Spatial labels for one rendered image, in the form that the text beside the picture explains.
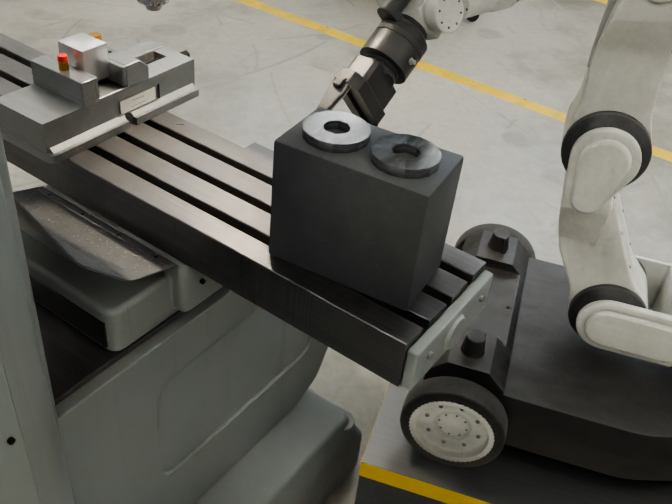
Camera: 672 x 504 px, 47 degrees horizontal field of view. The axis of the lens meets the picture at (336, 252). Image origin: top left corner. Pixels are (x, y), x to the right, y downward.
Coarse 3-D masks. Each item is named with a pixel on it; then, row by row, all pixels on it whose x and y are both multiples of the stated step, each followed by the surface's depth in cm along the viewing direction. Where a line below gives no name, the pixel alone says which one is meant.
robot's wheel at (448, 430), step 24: (432, 384) 142; (456, 384) 140; (408, 408) 144; (432, 408) 144; (456, 408) 142; (480, 408) 138; (408, 432) 148; (432, 432) 148; (456, 432) 146; (480, 432) 144; (504, 432) 140; (432, 456) 149; (456, 456) 148; (480, 456) 145
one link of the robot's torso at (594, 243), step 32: (608, 128) 123; (576, 160) 127; (608, 160) 124; (640, 160) 124; (576, 192) 129; (608, 192) 127; (576, 224) 136; (608, 224) 136; (576, 256) 142; (608, 256) 140; (576, 288) 146; (608, 288) 142; (640, 288) 144
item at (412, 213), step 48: (288, 144) 98; (336, 144) 97; (384, 144) 98; (432, 144) 99; (288, 192) 102; (336, 192) 98; (384, 192) 94; (432, 192) 93; (288, 240) 107; (336, 240) 102; (384, 240) 98; (432, 240) 101; (384, 288) 103
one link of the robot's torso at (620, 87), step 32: (608, 0) 126; (640, 0) 111; (608, 32) 116; (640, 32) 115; (608, 64) 120; (640, 64) 119; (576, 96) 134; (608, 96) 123; (640, 96) 122; (576, 128) 126; (640, 128) 123
